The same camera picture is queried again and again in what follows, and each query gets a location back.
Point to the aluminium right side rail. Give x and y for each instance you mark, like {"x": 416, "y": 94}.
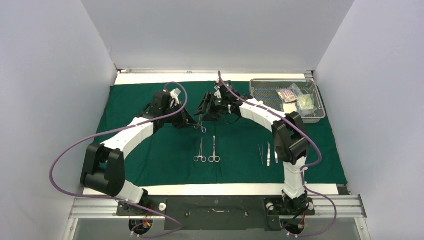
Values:
{"x": 309, "y": 75}

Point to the steel haemostat clamp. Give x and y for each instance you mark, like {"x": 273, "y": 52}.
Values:
{"x": 200, "y": 157}

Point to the clear packet green contents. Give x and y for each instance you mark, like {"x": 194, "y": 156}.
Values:
{"x": 305, "y": 105}

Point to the aluminium front frame rail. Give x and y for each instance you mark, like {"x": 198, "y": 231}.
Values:
{"x": 348, "y": 206}

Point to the clear gauze packet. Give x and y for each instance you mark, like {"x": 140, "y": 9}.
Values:
{"x": 289, "y": 107}

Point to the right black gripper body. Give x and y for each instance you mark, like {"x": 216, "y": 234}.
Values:
{"x": 217, "y": 105}

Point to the steel surgical scissors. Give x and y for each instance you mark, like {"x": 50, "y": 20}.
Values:
{"x": 214, "y": 158}

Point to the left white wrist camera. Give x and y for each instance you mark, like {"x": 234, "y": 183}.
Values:
{"x": 174, "y": 94}

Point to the dark green surgical cloth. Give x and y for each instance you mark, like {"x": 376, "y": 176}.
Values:
{"x": 167, "y": 157}

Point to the clear packet pink contents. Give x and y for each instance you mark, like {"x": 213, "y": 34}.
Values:
{"x": 290, "y": 94}

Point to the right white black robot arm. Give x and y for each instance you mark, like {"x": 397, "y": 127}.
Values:
{"x": 290, "y": 147}

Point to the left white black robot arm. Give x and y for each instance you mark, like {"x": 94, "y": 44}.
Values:
{"x": 104, "y": 164}

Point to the thin steel tweezers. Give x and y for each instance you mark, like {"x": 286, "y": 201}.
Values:
{"x": 261, "y": 152}

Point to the metal wire mesh tray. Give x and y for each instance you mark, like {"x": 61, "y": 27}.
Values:
{"x": 265, "y": 90}

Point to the steel forceps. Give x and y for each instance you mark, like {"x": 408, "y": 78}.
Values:
{"x": 199, "y": 125}

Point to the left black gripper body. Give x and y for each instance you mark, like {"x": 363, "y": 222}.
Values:
{"x": 177, "y": 120}

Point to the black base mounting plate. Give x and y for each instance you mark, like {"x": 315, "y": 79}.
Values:
{"x": 220, "y": 212}

